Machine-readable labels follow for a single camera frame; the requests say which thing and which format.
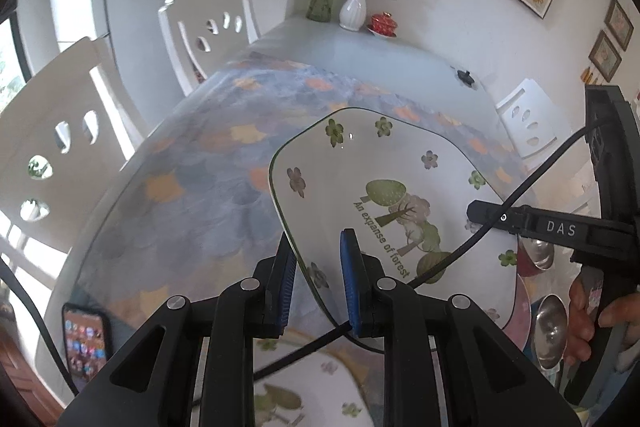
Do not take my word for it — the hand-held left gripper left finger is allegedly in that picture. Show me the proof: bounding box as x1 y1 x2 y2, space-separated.
60 232 301 427

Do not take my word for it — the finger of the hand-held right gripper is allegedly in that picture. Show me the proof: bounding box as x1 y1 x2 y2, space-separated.
466 201 525 236

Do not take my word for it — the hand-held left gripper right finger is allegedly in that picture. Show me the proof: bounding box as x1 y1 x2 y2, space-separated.
339 228 583 427

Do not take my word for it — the red steel bowl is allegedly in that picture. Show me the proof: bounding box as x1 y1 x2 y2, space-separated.
516 237 557 278

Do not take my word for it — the white square tree print plate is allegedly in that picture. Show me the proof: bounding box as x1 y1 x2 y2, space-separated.
268 107 521 332
252 324 391 427

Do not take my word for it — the pink cartoon bowl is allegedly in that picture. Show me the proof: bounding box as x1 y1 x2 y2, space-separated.
500 277 538 353

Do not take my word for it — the blue steel bowl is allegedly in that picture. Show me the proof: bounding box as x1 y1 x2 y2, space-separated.
531 293 571 370

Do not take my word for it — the person's right hand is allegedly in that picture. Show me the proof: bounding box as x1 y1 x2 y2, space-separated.
569 278 640 364

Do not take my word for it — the white dining chair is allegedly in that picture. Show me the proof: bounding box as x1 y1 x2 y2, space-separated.
495 78 571 160
0 37 151 268
157 0 261 95

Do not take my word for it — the black smartphone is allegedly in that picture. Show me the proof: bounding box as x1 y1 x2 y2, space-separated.
61 302 112 380

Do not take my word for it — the red lidded tea cup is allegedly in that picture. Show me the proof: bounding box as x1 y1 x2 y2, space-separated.
367 12 399 39

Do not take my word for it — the dark framed window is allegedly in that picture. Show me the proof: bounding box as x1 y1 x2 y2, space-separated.
0 0 31 98

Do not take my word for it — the black cable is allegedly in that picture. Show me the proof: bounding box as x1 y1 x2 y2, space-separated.
192 119 608 408
0 257 80 397

